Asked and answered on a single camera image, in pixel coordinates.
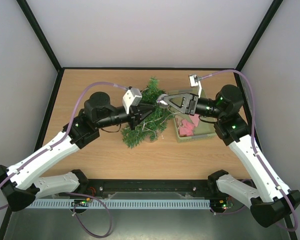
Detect silver bell ornament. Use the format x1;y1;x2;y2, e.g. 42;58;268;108
156;93;169;109

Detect black enclosure frame post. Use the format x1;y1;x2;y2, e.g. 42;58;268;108
16;0;63;73

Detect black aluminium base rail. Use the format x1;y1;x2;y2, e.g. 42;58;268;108
47;177;237;200

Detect small green christmas tree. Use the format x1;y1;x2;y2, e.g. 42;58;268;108
121;77;174;149

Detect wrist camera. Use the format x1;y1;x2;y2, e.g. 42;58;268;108
122;87;142;114
188;74;203;97

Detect light blue cable duct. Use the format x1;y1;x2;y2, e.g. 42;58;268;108
27;199;211;210

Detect clear led string lights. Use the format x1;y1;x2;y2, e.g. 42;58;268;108
135;84;175;142

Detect green plastic basket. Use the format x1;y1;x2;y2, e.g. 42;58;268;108
168;87;216;144

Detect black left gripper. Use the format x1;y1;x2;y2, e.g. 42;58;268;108
96;102;156;132

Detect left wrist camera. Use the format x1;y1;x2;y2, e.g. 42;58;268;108
122;87;142;114

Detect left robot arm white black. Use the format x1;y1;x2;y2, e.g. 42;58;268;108
0;92;155;212

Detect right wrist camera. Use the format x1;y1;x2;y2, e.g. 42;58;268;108
188;74;203;97

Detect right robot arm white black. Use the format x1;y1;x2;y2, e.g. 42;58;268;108
157;84;300;228

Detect pink paper ornament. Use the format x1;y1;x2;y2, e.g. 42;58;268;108
178;119;195;137

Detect pink triangular paper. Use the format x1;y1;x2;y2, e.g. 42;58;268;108
189;114;200;127

